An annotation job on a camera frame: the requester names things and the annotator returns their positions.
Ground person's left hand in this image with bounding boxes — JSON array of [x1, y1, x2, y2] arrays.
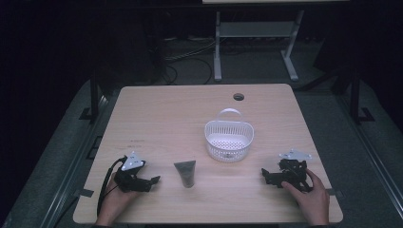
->
[[95, 172, 143, 227]]

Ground dark grey squeeze tube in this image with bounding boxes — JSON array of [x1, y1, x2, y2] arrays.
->
[[173, 160, 197, 189]]

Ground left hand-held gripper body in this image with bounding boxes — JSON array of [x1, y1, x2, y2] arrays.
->
[[113, 151, 153, 194]]

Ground black metal stand post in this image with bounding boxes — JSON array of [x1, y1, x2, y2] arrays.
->
[[348, 67, 376, 125], [79, 67, 103, 123]]

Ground grey floor cable bundle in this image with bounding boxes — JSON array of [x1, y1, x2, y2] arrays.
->
[[163, 38, 222, 62]]

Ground black floor cable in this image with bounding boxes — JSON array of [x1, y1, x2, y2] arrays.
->
[[162, 56, 214, 86]]

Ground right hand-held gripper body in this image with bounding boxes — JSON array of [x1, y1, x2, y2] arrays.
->
[[277, 147, 314, 193]]

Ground metal floor rail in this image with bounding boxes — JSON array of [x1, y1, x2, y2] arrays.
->
[[39, 94, 110, 228], [336, 94, 403, 219]]

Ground white plastic basket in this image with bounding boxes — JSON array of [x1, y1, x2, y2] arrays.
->
[[203, 107, 256, 163]]

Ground person's right hand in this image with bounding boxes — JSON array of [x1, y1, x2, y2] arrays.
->
[[280, 168, 331, 227]]

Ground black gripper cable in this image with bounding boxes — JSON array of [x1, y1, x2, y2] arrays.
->
[[96, 155, 128, 217]]

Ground white metal stand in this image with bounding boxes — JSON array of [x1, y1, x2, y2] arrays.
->
[[213, 9, 306, 83]]

